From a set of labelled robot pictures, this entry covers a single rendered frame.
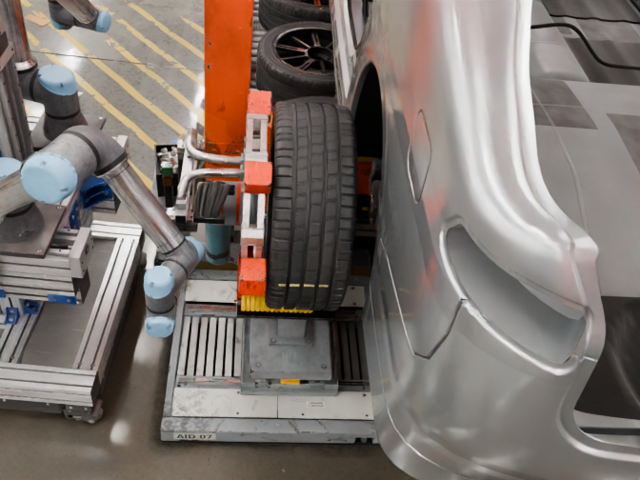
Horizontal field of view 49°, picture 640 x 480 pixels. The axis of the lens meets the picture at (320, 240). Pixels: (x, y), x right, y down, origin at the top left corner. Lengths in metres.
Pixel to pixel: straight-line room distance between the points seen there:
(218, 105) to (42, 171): 1.04
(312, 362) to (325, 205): 0.85
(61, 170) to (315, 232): 0.69
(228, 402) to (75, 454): 0.56
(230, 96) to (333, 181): 0.75
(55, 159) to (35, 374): 1.12
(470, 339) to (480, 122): 0.39
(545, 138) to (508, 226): 1.33
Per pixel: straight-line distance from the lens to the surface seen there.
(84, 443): 2.74
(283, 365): 2.61
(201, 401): 2.70
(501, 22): 1.48
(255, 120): 2.16
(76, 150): 1.74
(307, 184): 1.95
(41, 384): 2.63
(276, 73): 3.64
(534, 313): 1.33
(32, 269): 2.31
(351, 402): 2.73
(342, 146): 2.01
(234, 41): 2.47
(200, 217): 2.01
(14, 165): 2.15
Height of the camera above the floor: 2.34
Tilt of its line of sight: 44 degrees down
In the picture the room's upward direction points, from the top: 9 degrees clockwise
